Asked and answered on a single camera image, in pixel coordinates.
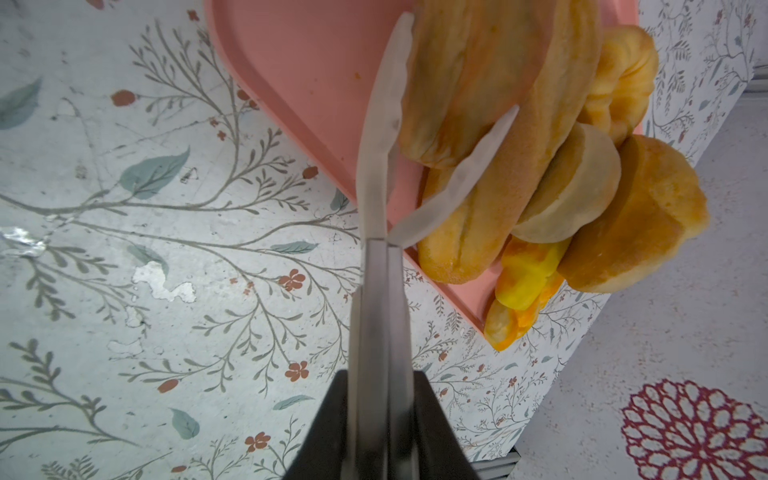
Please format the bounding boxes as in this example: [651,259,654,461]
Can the large golden bun fake bread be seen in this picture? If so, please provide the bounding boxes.
[558,135,710,294]

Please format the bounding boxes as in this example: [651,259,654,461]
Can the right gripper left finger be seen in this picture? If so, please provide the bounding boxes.
[344,12,416,479]

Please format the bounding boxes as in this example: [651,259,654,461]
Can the small round fake bread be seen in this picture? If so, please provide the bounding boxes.
[511,123,621,244]

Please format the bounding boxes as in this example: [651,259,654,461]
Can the small yellow fake bread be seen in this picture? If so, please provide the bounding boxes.
[495,237,571,311]

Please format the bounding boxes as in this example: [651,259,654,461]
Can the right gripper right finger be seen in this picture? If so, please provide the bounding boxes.
[386,106,519,479]

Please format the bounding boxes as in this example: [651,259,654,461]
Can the golden bundt cake fake bread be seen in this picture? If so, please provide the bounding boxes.
[578,25,659,146]

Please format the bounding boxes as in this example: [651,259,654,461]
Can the yellow orange striped fake bread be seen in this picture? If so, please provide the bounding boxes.
[483,273,564,352]

